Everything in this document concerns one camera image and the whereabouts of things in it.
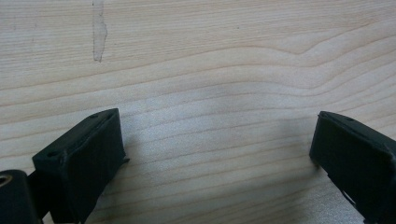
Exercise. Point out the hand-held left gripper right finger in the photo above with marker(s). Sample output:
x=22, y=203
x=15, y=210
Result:
x=358, y=161

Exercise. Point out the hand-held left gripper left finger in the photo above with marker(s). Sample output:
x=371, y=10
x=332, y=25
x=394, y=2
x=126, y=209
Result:
x=84, y=165

